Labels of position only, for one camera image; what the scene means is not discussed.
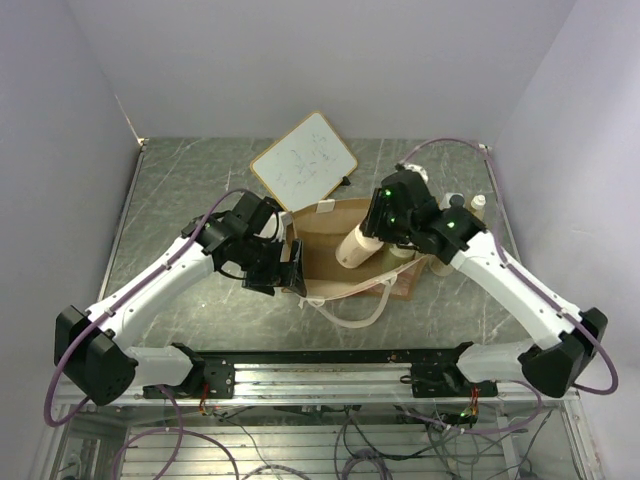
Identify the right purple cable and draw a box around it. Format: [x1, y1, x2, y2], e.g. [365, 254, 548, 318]
[397, 137, 619, 436]

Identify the clear yellow liquid bottle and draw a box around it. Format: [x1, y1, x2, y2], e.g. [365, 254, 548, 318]
[469, 194, 486, 220]

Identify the small yellow-framed whiteboard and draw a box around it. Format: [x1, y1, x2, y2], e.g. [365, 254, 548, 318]
[250, 111, 358, 212]

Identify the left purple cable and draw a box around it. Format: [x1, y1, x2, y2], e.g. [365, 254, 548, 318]
[43, 187, 281, 480]

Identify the cream bottle white cap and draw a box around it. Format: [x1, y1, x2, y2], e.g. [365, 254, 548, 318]
[429, 257, 454, 277]

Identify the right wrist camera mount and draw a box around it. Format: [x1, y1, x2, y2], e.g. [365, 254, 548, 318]
[396, 162, 429, 184]

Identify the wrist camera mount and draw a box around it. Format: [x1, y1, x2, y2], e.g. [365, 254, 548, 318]
[396, 162, 429, 184]
[260, 211, 292, 242]

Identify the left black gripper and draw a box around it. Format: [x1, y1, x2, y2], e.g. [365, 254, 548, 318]
[238, 235, 307, 296]

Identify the pale green capped bottle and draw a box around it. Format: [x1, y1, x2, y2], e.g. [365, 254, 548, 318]
[384, 244, 415, 269]

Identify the aluminium mounting rail frame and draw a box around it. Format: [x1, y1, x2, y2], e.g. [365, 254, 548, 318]
[29, 349, 601, 480]

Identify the cream bottle peach cap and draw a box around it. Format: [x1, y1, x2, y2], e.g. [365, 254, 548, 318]
[335, 224, 384, 269]

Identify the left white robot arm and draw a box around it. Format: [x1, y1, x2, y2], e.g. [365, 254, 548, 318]
[54, 190, 307, 406]

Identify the white square bottle black cap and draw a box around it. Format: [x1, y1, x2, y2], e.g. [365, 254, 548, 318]
[439, 192, 465, 210]

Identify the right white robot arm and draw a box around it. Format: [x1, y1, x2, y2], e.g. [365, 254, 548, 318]
[360, 169, 608, 398]

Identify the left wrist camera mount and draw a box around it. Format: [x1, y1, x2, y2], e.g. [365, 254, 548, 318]
[260, 211, 292, 242]

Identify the purple cable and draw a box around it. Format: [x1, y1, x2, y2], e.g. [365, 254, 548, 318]
[43, 187, 281, 480]
[397, 137, 619, 436]

